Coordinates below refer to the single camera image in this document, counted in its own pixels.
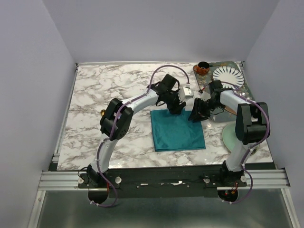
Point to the orange black cup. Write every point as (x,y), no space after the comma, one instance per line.
(202,68)

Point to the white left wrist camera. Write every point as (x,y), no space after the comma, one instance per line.
(185,93)

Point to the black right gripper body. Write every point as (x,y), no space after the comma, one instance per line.
(206,107)

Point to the teal cloth napkin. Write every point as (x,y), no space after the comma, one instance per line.
(176,132)

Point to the white striped plate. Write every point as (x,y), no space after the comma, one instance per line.
(229,77)

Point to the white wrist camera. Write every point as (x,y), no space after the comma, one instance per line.
(205,96)
(185,93)

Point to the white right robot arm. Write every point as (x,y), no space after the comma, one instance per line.
(252,125)

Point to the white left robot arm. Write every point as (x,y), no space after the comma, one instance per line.
(117,118)

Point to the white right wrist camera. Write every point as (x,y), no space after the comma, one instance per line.
(205,96)

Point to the dark floral placemat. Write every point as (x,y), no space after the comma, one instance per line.
(221,116)

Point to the gold spoon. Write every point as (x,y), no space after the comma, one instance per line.
(102,113)

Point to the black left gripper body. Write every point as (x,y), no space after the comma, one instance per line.
(172,100)

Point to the mint green floral plate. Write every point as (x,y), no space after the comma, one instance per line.
(229,136)

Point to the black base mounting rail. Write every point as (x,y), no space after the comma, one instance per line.
(162,182)

